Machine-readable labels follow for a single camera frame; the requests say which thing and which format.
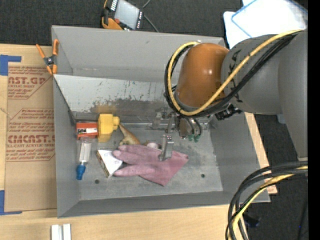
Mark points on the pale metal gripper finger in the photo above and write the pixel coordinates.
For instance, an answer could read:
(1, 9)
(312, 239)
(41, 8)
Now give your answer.
(157, 121)
(167, 147)

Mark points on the pink glove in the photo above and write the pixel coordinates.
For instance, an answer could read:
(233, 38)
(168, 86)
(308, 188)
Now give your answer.
(152, 165)

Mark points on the tan toy animal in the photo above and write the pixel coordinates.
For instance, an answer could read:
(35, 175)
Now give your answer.
(128, 137)

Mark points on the yellow plastic block toy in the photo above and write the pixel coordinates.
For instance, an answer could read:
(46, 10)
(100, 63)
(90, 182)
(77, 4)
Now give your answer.
(106, 127)

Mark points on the white and brown box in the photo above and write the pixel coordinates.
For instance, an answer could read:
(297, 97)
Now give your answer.
(108, 162)

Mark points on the grey metal bin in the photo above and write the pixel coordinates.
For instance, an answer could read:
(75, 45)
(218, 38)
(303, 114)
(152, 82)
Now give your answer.
(140, 59)

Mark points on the orange-red small box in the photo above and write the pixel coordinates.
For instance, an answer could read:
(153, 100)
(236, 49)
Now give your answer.
(86, 130)

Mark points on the clear plastic bottle, blue cap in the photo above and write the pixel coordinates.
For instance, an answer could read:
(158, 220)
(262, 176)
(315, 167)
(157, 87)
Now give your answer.
(84, 151)

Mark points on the brown cardboard board, red print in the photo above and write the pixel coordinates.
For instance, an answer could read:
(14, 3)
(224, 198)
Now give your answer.
(30, 134)

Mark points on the black cylinder on white bracket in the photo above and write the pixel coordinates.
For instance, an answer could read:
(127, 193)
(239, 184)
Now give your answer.
(226, 113)

